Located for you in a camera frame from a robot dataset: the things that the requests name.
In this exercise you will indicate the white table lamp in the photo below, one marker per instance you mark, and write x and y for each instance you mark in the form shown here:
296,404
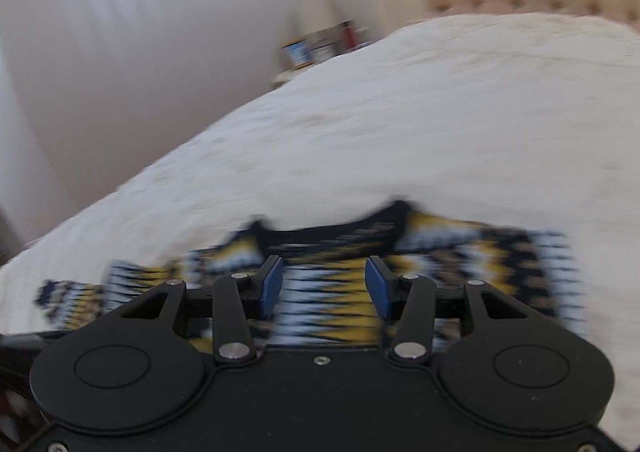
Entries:
317,16

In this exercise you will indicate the framed photo with blue picture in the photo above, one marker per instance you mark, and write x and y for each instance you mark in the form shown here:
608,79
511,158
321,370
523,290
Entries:
298,54

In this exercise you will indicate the cream embroidered bedspread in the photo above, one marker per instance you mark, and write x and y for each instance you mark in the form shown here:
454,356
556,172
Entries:
527,120

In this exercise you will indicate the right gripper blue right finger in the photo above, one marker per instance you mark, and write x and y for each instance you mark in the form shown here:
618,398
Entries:
408,302

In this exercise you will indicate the red bottle on nightstand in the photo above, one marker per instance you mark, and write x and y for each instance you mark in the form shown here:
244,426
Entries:
348,36

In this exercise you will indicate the navy yellow patterned knit sweater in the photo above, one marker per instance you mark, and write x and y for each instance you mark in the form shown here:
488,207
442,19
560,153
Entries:
324,300

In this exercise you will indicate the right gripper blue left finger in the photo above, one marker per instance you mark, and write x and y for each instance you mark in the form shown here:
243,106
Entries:
237,299

